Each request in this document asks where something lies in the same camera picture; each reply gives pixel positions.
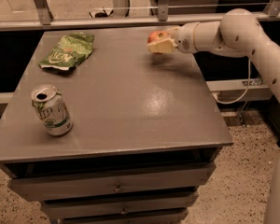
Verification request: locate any white cable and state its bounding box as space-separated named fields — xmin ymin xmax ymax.
xmin=212 ymin=58 xmax=253 ymax=105

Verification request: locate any red apple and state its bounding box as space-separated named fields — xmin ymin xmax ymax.
xmin=147 ymin=31 xmax=170 ymax=43

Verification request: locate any grey drawer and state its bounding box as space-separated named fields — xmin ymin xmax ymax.
xmin=8 ymin=162 xmax=216 ymax=202
xmin=41 ymin=190 xmax=198 ymax=218
xmin=62 ymin=208 xmax=188 ymax=224

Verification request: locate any bottom grey drawer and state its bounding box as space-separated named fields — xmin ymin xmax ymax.
xmin=62 ymin=208 xmax=188 ymax=224

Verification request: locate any green white 7up can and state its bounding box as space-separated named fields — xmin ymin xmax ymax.
xmin=31 ymin=84 xmax=73 ymax=136

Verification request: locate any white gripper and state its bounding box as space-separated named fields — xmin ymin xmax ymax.
xmin=147 ymin=22 xmax=198 ymax=53

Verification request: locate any grey drawer cabinet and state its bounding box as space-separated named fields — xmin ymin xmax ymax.
xmin=0 ymin=25 xmax=234 ymax=224

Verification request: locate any metal window frame rail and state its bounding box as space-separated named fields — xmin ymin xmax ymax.
xmin=0 ymin=0 xmax=280 ymax=31

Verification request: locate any green chip bag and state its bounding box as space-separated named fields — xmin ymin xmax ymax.
xmin=38 ymin=33 xmax=94 ymax=71

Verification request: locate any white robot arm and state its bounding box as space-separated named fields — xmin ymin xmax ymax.
xmin=147 ymin=8 xmax=280 ymax=104

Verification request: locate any middle grey drawer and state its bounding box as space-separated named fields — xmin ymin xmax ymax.
xmin=41 ymin=190 xmax=198 ymax=218

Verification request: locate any top grey drawer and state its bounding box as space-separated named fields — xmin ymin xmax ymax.
xmin=8 ymin=162 xmax=216 ymax=202

